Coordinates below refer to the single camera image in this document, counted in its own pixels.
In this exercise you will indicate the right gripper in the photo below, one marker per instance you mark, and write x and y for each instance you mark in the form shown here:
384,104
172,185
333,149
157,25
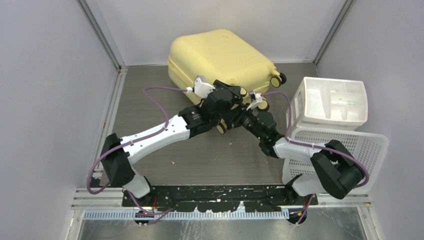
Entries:
238,120

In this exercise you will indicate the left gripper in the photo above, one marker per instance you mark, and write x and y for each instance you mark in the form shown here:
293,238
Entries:
234,89

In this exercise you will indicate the yellow hard-shell suitcase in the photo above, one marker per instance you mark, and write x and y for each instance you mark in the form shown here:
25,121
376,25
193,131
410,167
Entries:
222,55

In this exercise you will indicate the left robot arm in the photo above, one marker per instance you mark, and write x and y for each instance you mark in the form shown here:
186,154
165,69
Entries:
119,154

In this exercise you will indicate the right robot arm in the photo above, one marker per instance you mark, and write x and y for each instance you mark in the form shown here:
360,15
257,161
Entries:
336,171

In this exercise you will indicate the white divided organizer tray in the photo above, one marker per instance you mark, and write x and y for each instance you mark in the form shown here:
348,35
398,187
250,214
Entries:
328,103

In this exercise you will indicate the white perforated plastic basket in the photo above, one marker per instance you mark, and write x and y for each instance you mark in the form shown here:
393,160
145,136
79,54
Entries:
370,149

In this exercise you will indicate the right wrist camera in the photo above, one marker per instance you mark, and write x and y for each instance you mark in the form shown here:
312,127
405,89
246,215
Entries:
255,100

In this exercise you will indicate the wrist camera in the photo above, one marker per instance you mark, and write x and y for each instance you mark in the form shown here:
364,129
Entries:
201,87
255,100

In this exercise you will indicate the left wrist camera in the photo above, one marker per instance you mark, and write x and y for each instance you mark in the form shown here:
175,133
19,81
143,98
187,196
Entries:
201,87

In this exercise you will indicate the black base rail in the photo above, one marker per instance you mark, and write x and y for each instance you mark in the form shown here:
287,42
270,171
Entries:
219,198

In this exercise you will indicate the slotted metal cable duct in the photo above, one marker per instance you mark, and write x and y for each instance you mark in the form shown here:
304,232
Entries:
133,214

